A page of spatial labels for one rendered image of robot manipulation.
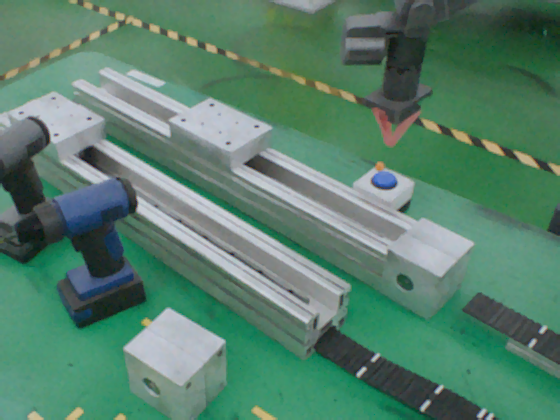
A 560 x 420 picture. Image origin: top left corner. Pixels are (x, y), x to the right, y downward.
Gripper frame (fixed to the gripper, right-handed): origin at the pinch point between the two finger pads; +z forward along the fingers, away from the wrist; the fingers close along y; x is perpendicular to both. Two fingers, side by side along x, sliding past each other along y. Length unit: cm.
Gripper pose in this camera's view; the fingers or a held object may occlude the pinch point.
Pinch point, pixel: (390, 141)
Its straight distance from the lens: 116.7
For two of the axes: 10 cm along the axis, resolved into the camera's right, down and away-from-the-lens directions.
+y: -7.2, 4.7, -5.1
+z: 0.2, 7.5, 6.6
